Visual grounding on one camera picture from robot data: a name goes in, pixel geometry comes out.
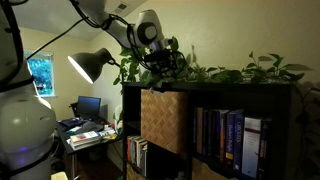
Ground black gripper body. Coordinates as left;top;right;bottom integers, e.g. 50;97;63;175
143;49;183;73

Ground large woven bamboo basket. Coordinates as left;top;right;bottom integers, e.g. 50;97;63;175
140;88;190;154

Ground green potted pothos plant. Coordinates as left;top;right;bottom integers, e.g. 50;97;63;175
112;35;214;88

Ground black cube bookshelf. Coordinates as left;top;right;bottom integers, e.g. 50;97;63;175
121;81;301;180

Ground white green desk ornament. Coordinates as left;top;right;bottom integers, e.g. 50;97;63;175
113;104;124;134

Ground tan book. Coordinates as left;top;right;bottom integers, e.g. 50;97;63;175
195;107;204;155

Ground ceiling air vent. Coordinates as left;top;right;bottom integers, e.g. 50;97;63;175
113;1;129;14

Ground dark navy book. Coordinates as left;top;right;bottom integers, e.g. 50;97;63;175
201;109;221;158

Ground grey desk lamp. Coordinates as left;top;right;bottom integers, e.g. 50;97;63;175
67;47;122;84

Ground colourful small paper items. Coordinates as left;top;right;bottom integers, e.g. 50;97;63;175
99;124;118;140

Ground black computer monitor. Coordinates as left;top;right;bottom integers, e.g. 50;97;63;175
77;95;102;121

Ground orange spine book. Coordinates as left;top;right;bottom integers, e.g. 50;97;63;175
219;109;230;162

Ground grey book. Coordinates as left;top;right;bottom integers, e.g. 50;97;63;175
130;135;143;168

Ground orange red book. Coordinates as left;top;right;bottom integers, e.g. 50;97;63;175
126;135;133;163

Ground blue and yellow book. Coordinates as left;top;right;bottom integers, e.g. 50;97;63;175
225;110;237;165

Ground blue circuits book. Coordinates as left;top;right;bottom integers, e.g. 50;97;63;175
233;108;246;173

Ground stack of books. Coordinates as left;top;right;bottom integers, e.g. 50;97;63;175
69;130;103;150

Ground dark blue cloth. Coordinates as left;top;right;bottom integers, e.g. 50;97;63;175
59;117;88;129

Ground dark desk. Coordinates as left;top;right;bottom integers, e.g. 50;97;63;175
56;117;124;180

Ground black book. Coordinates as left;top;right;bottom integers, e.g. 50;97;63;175
258;116;273;180

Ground pale yellow box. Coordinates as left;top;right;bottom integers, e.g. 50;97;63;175
50;170;69;180

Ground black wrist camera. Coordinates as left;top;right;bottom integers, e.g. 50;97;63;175
143;51;168;63

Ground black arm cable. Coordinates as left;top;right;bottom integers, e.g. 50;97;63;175
0;0;188;93

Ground window with white frame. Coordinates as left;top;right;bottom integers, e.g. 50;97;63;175
25;49;55;98

